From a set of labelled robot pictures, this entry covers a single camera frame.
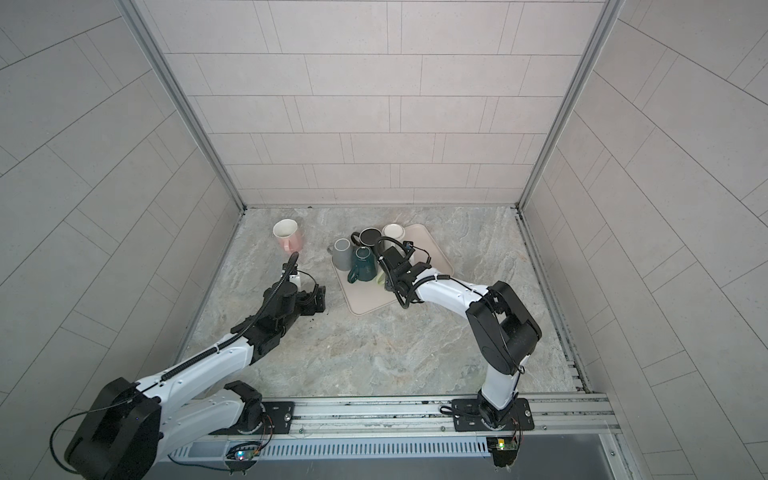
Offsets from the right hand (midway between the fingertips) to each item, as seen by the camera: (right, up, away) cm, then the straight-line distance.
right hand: (399, 280), depth 92 cm
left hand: (-23, 0, -7) cm, 24 cm away
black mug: (-10, +13, +4) cm, 17 cm away
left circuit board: (-34, -34, -28) cm, 56 cm away
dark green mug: (-10, +5, -1) cm, 11 cm away
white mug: (-1, +15, +7) cm, 17 cm away
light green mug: (-6, +1, -1) cm, 6 cm away
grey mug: (-18, +8, 0) cm, 20 cm away
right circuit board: (+24, -35, -24) cm, 49 cm away
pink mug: (-35, +14, +2) cm, 38 cm away
